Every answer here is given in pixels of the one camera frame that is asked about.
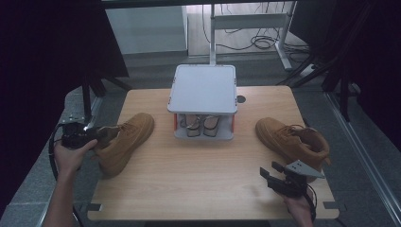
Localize aluminium frame rail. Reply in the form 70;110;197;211
36;96;105;227
324;91;401;223

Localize black floor cables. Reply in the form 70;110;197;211
201;3;311;56

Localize person's right hand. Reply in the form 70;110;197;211
282;193;317;227

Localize grey metal desk frame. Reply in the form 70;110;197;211
209;1;297;72

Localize tan suede boot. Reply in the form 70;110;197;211
94;112;156;178
254;116;332;184

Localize black curtain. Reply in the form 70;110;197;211
289;0;401;152
0;0;129;216

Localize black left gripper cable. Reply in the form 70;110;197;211
47;123;65;183

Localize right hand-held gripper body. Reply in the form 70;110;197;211
268;159;325;199

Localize black tripod stand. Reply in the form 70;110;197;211
80;74;133;126
277;53;353;122

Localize grey shoe rack orange legs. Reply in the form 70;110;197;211
166;64;238;141

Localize person's left hand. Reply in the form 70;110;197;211
53;138;99;182

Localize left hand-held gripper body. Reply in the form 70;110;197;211
61;122;107;150

